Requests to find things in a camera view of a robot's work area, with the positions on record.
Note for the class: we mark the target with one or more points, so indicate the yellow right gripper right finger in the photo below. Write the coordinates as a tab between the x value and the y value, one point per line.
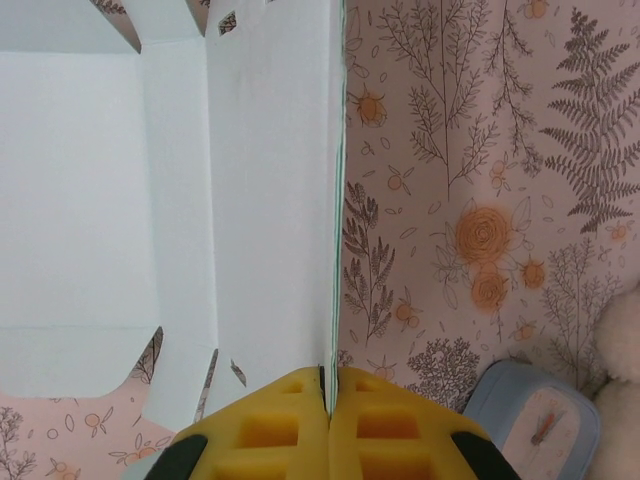
400	430

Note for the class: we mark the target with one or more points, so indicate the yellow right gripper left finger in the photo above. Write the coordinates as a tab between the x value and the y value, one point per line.
260	430

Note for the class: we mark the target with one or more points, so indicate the light blue paper box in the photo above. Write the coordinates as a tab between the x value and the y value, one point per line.
250	200

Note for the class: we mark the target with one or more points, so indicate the cream teddy bear plush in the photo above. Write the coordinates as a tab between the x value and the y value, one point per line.
620	360

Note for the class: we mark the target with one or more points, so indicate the floral table mat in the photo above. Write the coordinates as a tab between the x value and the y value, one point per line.
450	150

